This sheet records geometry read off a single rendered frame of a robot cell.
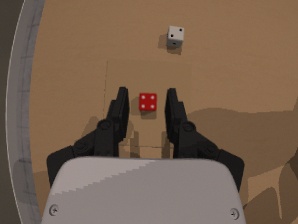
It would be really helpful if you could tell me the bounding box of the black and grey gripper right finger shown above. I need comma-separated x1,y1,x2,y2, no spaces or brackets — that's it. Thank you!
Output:
165,88,245,192

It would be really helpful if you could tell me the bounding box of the red die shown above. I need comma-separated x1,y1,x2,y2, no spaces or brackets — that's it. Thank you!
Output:
139,93,157,111

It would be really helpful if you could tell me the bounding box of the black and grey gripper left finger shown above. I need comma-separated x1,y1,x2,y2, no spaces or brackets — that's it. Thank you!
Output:
46,87,130,188

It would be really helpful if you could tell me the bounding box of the grey die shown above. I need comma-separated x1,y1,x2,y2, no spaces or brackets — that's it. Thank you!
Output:
166,26,184,47

